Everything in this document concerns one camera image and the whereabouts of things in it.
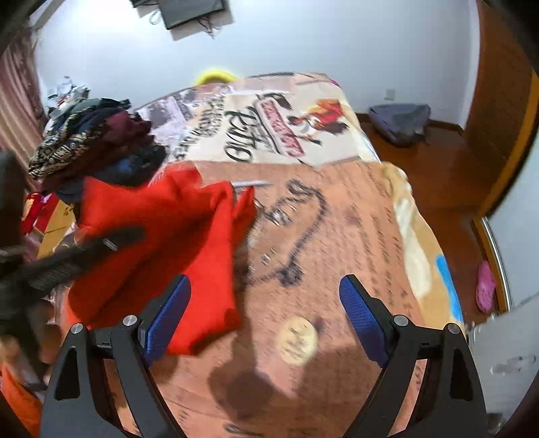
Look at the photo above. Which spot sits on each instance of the pink slipper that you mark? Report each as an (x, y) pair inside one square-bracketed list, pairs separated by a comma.
[(485, 286)]

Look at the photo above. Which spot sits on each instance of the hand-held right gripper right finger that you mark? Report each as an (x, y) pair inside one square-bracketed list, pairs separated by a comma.
[(362, 320)]

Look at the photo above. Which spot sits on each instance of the wooden door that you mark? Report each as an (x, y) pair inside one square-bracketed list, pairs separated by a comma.
[(501, 105)]

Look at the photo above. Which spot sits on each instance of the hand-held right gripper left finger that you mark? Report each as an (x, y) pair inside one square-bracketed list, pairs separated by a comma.
[(168, 316)]

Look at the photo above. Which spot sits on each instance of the yellow cardboard box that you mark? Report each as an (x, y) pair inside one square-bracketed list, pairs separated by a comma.
[(54, 227)]

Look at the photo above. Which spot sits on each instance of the black wall television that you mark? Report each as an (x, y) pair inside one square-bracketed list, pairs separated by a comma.
[(189, 10)]

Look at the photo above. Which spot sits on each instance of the bed with printed cover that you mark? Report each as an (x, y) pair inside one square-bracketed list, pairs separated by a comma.
[(337, 210)]

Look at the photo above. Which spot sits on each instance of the pile of dark clothes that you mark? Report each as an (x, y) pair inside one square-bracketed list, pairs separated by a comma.
[(92, 134)]

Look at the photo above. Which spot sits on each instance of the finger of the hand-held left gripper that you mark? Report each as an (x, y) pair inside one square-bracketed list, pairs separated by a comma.
[(109, 242)]

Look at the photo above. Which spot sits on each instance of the grey backpack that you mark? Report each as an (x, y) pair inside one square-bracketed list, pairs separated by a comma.
[(400, 124)]

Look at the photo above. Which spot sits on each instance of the striped curtain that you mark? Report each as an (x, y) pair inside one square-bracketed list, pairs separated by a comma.
[(17, 105)]

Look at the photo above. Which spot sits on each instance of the white cabinet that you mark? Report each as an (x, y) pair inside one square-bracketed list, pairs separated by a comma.
[(505, 362)]

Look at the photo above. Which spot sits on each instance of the yellow plastic hoop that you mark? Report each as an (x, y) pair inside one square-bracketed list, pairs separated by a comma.
[(214, 76)]

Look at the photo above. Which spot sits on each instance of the red garment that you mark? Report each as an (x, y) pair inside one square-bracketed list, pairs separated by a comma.
[(168, 219)]

